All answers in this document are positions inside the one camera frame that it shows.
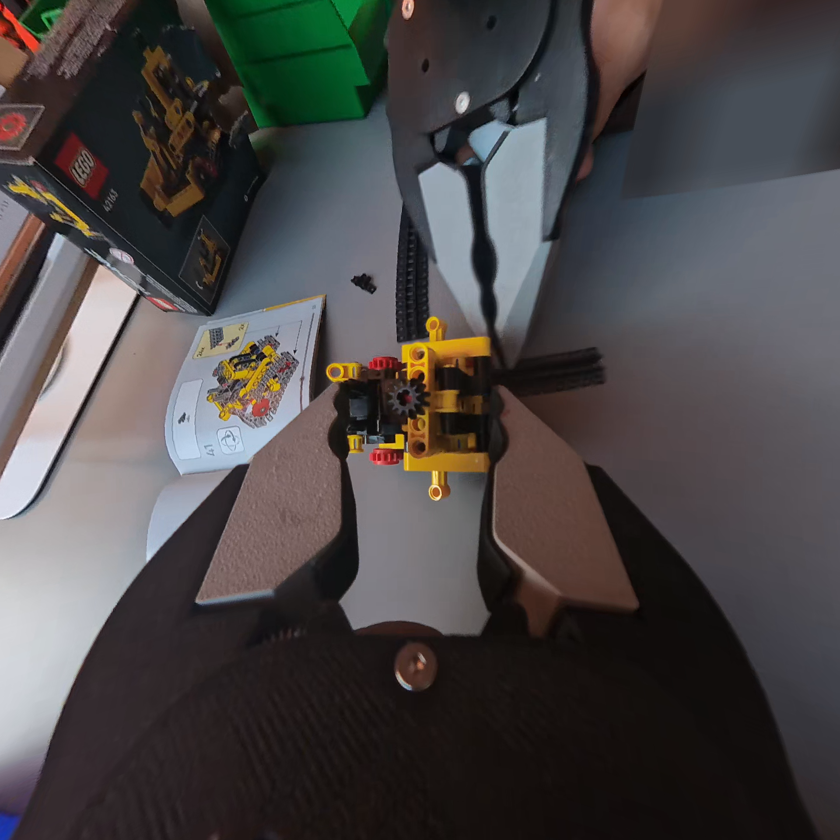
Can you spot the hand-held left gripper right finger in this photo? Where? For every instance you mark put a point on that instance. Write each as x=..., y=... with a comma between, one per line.
x=564, y=525

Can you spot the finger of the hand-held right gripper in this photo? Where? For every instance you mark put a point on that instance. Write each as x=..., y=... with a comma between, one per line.
x=449, y=223
x=522, y=210

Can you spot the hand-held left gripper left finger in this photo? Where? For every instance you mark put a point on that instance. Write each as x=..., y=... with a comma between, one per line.
x=275, y=525

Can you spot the black lego track strip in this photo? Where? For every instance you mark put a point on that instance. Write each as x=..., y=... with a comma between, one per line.
x=558, y=371
x=412, y=282

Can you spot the yellow lego bulldozer model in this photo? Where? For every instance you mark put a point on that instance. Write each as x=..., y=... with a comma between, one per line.
x=446, y=394

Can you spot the single black lego track link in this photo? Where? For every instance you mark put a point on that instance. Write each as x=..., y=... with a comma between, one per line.
x=363, y=283

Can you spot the lego instruction booklet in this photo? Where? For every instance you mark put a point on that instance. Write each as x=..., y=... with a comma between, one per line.
x=249, y=380

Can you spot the dark lego set box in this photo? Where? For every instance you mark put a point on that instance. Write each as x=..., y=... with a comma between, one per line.
x=131, y=164

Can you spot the person's right hand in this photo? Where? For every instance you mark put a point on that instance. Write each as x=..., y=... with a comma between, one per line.
x=623, y=46

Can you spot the green storage bin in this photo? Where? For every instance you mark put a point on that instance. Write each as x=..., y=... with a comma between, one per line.
x=295, y=65

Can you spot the silver monitor stand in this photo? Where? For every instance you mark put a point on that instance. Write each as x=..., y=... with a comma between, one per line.
x=59, y=426

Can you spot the small green bin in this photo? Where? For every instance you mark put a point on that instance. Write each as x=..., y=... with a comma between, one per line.
x=43, y=13

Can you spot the cardboard box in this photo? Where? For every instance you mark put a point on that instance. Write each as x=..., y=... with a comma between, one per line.
x=13, y=65

